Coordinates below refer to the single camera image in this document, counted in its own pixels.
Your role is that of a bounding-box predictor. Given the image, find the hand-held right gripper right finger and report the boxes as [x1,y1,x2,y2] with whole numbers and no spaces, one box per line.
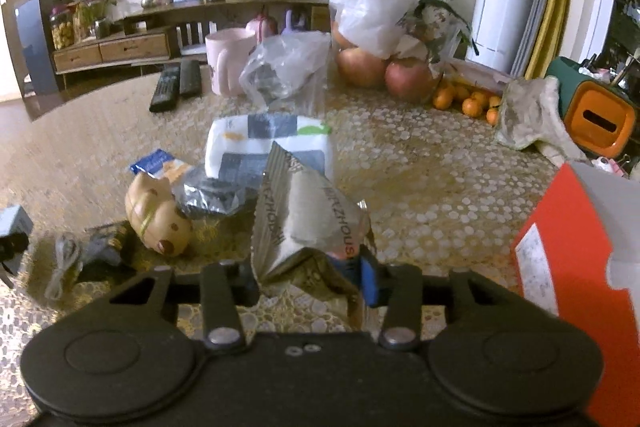
[360,251,522,353]

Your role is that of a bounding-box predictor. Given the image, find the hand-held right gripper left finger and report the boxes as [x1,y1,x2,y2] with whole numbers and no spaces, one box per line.
[107,260,262,355]

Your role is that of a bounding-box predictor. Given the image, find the silver snack wrapper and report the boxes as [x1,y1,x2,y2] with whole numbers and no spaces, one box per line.
[251,141,377,329]

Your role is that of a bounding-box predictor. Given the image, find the beige pig toy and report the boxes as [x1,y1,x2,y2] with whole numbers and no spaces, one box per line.
[124,172,194,256]

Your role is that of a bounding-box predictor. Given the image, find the blue snack packet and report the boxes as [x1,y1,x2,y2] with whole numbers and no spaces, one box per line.
[129,149,194,184]

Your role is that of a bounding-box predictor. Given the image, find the white blue tissue pack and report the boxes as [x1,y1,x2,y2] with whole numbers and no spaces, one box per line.
[204,113,334,188]

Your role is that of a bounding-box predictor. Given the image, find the red white cardboard box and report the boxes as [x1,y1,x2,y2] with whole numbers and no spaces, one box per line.
[510,161,640,427]

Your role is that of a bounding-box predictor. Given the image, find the desktop with patterned tablecloth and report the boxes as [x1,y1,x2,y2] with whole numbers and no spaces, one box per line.
[0,56,601,350]

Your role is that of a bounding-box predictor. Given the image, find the dark foil packet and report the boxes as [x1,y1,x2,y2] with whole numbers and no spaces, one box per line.
[171,163,262,221]

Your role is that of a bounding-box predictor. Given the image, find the pile of tangerines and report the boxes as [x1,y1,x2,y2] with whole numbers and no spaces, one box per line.
[431,83,502,128]

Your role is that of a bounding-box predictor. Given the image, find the black remote control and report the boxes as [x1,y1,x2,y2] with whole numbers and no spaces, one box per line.
[149,64,181,114]
[178,59,202,98]

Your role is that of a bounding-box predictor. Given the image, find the small grey box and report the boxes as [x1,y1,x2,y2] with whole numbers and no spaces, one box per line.
[0,205,34,291]

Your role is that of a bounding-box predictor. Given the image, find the grey cloth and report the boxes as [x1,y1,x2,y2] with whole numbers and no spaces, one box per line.
[494,76,589,168]

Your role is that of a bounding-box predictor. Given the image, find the clear plastic bag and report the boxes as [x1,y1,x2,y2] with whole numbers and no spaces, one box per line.
[238,32,332,116]

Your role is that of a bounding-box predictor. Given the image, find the pink cup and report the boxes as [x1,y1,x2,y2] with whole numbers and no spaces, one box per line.
[204,29,257,97]

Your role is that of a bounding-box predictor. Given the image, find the wooden television cabinet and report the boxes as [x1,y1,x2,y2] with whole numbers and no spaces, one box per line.
[52,0,332,78]

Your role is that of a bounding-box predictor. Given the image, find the floral clear bag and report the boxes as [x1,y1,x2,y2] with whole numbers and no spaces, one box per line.
[400,0,474,64]

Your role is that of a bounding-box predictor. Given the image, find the purple rabbit ornament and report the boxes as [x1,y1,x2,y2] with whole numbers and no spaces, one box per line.
[282,9,307,33]

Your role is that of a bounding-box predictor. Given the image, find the green orange tissue box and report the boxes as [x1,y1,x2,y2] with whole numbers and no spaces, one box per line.
[544,55,639,158]

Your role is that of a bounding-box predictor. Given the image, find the dark blue panel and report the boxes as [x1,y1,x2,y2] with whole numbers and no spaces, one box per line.
[14,0,59,98]

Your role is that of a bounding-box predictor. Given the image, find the glass snack jar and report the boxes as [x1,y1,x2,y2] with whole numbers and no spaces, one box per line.
[49,5,76,51]

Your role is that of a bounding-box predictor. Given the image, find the white coiled cable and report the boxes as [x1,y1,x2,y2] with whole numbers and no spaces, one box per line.
[44,231,82,301]

